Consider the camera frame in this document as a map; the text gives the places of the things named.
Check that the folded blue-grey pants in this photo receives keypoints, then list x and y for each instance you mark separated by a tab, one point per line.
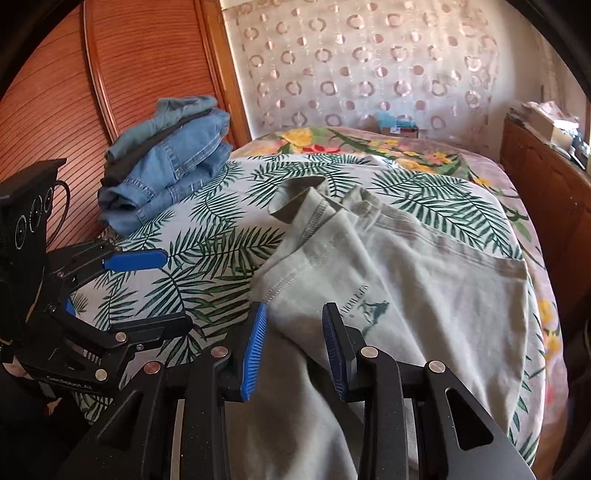
175	110

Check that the small red and white box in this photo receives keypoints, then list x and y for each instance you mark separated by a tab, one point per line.
408	133

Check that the palm leaf printed sheet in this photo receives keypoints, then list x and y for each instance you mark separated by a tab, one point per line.
221	240

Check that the blue packet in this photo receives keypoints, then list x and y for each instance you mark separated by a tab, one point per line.
392	120

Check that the person's dark clothing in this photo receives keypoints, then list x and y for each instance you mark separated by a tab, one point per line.
27	443

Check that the wooden headboard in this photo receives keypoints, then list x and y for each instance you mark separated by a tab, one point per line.
152	55

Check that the floral blanket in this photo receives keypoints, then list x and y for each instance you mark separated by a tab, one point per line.
415	147

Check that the folded dark pants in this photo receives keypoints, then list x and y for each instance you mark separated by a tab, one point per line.
120	168

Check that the wooden dresser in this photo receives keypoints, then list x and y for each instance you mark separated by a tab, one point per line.
545	184

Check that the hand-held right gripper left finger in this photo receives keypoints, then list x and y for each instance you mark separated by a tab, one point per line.
251	350

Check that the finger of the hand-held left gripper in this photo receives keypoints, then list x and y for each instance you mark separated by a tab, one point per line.
134	261
157	325

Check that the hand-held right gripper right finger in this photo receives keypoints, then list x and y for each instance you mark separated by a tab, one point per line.
334	346

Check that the pink printed packet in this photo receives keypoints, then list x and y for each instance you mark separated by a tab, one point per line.
551	110

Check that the folded light blue denim jeans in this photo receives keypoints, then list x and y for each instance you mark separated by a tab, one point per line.
184	138
138	212

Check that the sheer curtain with circles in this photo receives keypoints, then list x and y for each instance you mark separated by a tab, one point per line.
369	69

